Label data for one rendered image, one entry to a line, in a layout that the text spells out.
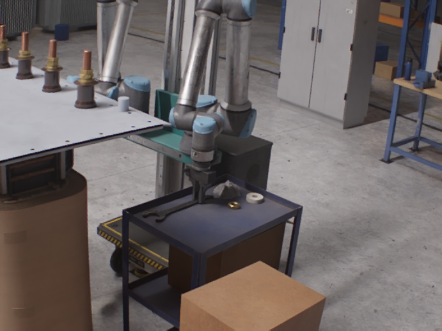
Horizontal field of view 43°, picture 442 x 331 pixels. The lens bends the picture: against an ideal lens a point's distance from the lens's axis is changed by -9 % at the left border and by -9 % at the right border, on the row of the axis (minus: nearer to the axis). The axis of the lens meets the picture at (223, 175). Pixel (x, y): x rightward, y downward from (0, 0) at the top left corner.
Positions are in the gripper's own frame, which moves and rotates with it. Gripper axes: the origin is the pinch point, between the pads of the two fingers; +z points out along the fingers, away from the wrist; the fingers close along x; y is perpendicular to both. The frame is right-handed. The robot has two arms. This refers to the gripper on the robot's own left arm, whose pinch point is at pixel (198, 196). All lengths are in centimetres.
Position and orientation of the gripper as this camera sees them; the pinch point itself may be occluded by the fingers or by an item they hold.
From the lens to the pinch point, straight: 260.4
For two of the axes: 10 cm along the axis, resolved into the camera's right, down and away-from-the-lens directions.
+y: -6.7, 2.3, -7.1
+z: -0.9, 9.2, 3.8
